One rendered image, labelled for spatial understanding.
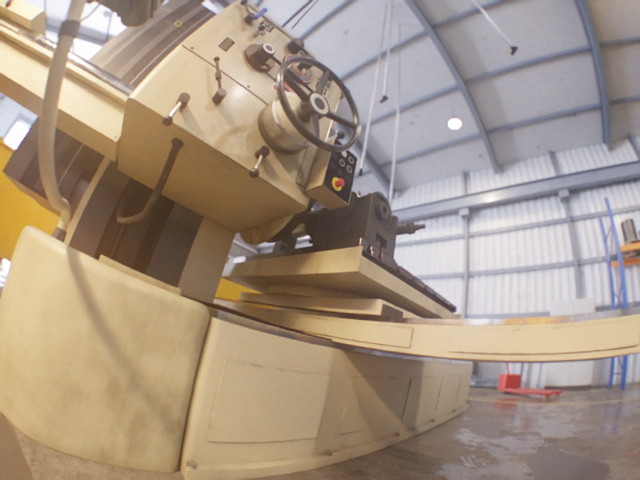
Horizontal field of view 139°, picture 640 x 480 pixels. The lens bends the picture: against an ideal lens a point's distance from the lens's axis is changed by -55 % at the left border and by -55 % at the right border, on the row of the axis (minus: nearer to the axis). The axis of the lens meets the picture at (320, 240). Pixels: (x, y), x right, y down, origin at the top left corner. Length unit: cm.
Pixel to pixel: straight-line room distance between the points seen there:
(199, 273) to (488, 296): 749
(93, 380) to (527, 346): 119
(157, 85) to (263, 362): 98
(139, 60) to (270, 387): 188
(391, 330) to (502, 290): 711
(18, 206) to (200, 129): 287
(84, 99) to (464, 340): 162
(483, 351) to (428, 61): 778
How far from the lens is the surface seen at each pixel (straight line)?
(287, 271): 124
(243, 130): 96
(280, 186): 96
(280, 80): 82
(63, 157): 156
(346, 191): 103
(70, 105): 124
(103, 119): 118
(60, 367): 84
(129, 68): 184
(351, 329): 110
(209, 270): 148
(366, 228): 107
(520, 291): 795
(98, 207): 143
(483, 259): 841
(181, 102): 88
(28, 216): 341
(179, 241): 143
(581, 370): 718
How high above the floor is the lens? 59
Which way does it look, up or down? 21 degrees up
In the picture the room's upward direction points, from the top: 14 degrees clockwise
